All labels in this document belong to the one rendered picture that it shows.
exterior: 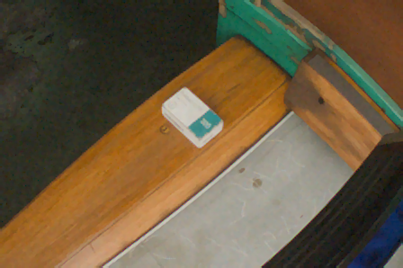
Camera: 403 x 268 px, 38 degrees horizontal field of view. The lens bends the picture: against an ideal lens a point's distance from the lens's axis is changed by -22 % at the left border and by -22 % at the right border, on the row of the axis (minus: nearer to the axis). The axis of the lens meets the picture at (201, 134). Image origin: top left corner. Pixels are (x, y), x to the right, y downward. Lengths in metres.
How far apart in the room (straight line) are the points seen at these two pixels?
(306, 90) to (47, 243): 0.35
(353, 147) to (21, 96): 1.22
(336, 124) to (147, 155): 0.22
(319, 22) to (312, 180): 0.20
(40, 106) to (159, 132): 1.00
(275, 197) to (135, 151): 0.16
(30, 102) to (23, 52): 0.20
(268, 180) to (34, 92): 1.09
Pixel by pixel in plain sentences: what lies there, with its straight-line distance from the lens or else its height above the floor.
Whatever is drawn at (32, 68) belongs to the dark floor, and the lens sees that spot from 1.86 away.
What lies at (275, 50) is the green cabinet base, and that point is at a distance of 0.86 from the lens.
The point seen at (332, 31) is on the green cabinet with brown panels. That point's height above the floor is 0.89.
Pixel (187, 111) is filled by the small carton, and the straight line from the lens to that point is 0.79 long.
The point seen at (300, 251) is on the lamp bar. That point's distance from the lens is 0.41.
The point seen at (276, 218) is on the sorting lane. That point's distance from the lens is 0.79.
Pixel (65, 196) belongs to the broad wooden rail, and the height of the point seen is 0.76.
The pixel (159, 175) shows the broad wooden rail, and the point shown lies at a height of 0.76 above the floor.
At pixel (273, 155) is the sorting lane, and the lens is 0.82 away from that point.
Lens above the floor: 1.46
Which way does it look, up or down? 60 degrees down
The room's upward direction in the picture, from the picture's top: 4 degrees clockwise
